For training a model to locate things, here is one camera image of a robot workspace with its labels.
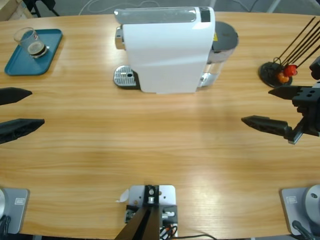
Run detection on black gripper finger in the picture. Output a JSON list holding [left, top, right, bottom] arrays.
[[0, 118, 46, 145], [0, 87, 33, 106]]

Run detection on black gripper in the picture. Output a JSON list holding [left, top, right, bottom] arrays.
[[241, 85, 320, 146]]

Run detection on clear drinking glass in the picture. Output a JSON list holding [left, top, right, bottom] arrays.
[[13, 26, 50, 60]]

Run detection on grey coffee machine lever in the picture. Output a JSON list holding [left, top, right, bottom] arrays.
[[113, 6, 197, 25]]

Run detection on orange coffee capsule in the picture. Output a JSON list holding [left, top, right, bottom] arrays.
[[277, 72, 293, 84]]

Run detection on red coffee capsule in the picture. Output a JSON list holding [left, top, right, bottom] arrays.
[[283, 64, 298, 77]]

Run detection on white capsule coffee machine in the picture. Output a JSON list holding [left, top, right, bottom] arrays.
[[113, 6, 216, 96]]

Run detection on teal plastic tray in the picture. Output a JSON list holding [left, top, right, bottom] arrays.
[[4, 28, 63, 77]]

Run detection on black capsule holder with rods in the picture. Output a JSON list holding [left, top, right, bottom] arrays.
[[258, 16, 320, 90]]

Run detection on clear water tank dark lid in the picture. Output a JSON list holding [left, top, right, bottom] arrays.
[[199, 21, 240, 88]]

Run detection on black metal stand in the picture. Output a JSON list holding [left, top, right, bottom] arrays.
[[23, 0, 61, 18]]

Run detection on metal grid drip tray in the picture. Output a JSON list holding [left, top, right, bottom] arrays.
[[113, 64, 141, 90]]

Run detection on white paper tab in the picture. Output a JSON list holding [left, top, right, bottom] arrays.
[[114, 188, 130, 203]]

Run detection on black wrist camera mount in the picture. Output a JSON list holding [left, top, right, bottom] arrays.
[[309, 56, 320, 89]]

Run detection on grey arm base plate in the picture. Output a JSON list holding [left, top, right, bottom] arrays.
[[0, 187, 30, 235], [279, 186, 320, 236]]

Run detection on black cable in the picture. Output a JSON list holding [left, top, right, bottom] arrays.
[[0, 215, 12, 235], [291, 219, 316, 240], [177, 233, 216, 240]]

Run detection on white floor cable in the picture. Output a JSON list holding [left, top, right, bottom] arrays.
[[79, 0, 163, 14]]

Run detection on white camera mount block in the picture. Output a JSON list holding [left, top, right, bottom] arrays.
[[124, 184, 179, 238]]

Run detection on black camera post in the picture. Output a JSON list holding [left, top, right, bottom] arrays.
[[114, 184, 161, 240]]

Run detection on orange and white wires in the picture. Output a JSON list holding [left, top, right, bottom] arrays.
[[159, 223, 178, 239]]

